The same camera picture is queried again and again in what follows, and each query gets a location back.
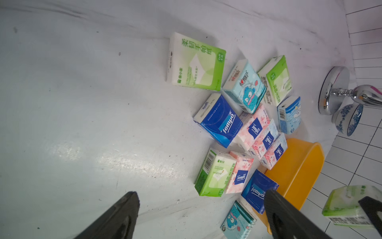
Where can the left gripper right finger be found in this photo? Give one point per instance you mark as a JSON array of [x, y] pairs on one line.
[[287, 222]]

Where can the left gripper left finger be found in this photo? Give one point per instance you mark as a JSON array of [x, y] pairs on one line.
[[118, 222]]

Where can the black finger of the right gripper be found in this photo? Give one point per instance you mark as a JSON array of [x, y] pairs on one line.
[[373, 209]]

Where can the green tissue pack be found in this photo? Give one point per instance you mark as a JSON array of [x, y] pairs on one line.
[[194, 64], [215, 173], [343, 209], [275, 77]]

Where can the teal cartoon tissue pack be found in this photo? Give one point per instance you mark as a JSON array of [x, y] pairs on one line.
[[238, 223], [245, 87]]

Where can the pink tempo tissue pack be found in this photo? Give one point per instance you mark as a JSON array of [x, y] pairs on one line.
[[264, 140], [274, 153], [240, 172], [253, 125]]

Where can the light blue tissue pack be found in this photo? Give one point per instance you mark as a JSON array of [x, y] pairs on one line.
[[289, 114]]

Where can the yellow plastic storage box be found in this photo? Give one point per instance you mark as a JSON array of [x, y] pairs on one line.
[[296, 173]]

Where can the blue white ceramic bowl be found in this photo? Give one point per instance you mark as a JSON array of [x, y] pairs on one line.
[[347, 118]]

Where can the chrome cup holder stand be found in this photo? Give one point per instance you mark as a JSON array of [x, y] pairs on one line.
[[336, 87]]

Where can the dark blue Tempo tissue pack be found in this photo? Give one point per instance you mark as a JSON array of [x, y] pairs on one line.
[[219, 119]]

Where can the green tissue pack top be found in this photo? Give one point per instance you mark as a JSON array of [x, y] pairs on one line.
[[275, 77]]

